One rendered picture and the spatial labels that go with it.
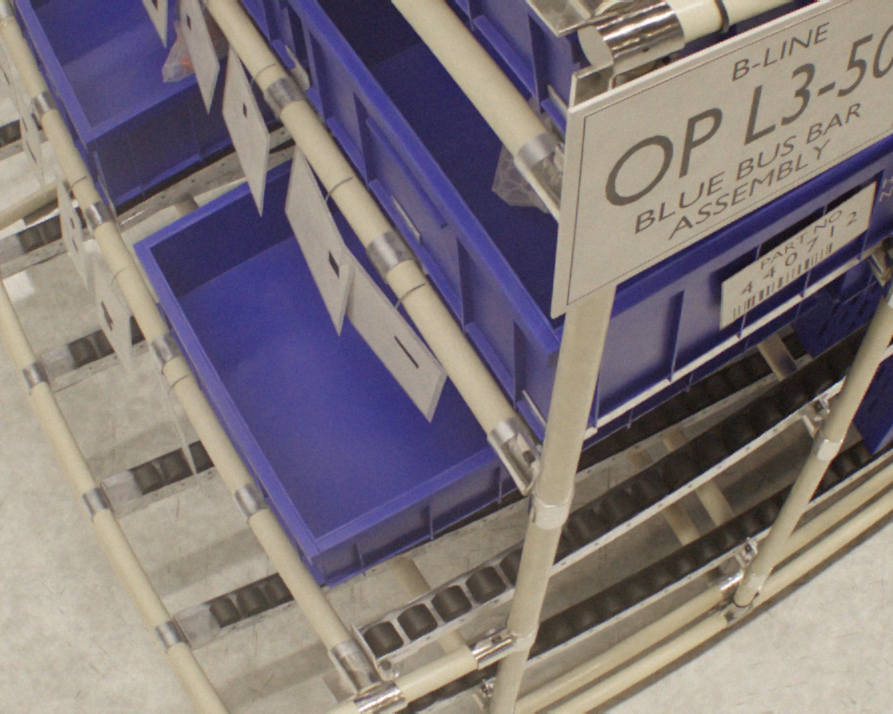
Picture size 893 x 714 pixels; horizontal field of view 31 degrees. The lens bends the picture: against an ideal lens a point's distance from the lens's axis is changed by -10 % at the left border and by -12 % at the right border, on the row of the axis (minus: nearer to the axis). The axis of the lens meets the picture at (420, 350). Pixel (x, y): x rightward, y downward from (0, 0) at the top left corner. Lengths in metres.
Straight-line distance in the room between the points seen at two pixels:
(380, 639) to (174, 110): 0.58
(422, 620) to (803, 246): 0.57
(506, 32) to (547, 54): 0.06
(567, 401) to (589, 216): 0.27
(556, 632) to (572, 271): 1.07
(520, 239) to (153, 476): 0.73
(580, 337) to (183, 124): 0.81
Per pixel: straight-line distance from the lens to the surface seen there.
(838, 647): 2.50
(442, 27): 1.09
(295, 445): 1.73
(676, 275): 1.22
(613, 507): 1.70
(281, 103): 1.54
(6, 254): 2.24
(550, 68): 1.00
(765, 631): 2.48
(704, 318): 1.35
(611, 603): 2.05
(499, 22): 1.05
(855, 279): 1.81
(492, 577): 1.68
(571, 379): 1.16
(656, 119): 0.90
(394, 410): 1.74
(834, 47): 0.97
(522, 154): 1.04
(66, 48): 2.04
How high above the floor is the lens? 2.31
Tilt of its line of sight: 63 degrees down
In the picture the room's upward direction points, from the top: 1 degrees clockwise
